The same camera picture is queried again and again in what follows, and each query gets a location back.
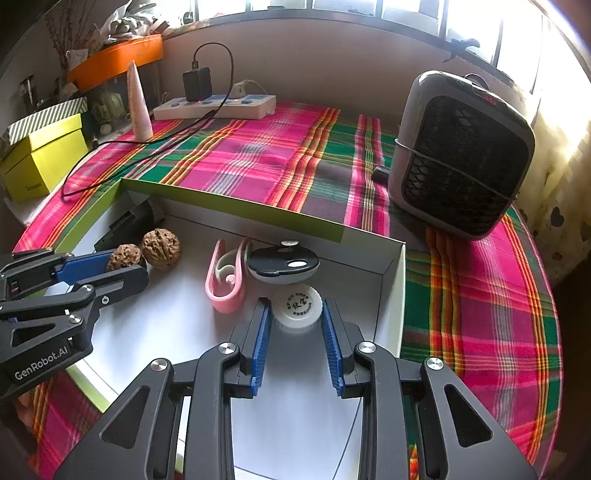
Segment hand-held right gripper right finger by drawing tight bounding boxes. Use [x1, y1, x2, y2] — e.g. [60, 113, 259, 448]
[321, 296, 539, 480]

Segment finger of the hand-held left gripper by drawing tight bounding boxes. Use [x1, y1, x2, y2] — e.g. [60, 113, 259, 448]
[0, 248, 115, 296]
[0, 263, 149, 324]

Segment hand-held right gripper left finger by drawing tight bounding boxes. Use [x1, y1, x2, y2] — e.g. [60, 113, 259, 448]
[53, 298, 273, 480]

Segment brown walnut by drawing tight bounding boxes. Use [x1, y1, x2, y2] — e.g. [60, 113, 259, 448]
[107, 244, 145, 273]
[141, 228, 182, 269]

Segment white round jar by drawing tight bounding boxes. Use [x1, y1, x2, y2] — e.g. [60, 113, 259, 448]
[270, 286, 324, 334]

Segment white tray with green rim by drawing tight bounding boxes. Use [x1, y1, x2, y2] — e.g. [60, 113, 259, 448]
[55, 178, 407, 480]

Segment black white oval gadget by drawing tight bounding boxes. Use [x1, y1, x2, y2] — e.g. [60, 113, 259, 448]
[247, 239, 320, 283]

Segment pink plastic clip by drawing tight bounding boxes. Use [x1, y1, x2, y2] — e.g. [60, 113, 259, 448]
[204, 237, 254, 315]

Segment black battery charger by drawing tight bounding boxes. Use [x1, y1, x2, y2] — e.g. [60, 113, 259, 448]
[95, 200, 164, 252]

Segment yellow-green box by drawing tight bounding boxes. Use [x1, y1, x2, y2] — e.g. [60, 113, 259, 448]
[0, 113, 89, 203]

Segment striped box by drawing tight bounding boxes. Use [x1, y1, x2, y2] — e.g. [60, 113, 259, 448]
[8, 96, 88, 144]

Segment green figurine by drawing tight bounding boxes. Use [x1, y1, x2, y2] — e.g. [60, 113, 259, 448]
[90, 90, 124, 134]

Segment pink cosmetic tube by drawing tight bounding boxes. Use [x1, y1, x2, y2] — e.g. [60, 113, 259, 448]
[127, 61, 154, 142]

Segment metal stand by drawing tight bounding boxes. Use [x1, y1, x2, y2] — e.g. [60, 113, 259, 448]
[21, 76, 42, 109]

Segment black power adapter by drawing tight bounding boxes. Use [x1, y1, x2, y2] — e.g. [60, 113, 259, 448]
[183, 68, 213, 102]

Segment orange box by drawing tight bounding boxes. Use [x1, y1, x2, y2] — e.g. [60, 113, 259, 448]
[67, 33, 164, 93]

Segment white power strip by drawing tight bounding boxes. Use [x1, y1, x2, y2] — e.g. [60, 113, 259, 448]
[153, 93, 277, 121]

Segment grey portable heater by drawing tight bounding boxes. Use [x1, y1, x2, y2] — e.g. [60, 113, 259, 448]
[388, 70, 536, 241]

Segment dried flower branches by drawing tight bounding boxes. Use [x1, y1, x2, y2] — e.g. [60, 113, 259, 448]
[44, 0, 88, 79]

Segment crumpled paper bags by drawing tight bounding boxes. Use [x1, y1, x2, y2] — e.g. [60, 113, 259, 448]
[95, 0, 160, 47]

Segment patterned beige curtain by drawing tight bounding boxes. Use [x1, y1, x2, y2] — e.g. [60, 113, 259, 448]
[522, 28, 591, 287]

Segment black window latch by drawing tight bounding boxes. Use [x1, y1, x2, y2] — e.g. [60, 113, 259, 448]
[443, 38, 481, 63]

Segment metal window grille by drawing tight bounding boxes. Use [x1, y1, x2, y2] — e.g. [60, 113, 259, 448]
[182, 0, 546, 93]

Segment black cable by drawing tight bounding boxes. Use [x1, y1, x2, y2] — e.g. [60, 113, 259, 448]
[61, 43, 234, 202]

